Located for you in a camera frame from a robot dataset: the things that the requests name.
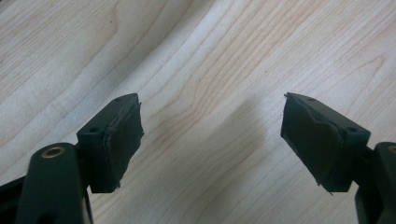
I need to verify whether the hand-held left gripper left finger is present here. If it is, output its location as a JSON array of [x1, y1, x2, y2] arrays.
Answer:
[[76, 92, 145, 194]]

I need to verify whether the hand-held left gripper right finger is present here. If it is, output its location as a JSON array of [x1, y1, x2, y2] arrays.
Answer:
[[279, 91, 373, 196]]

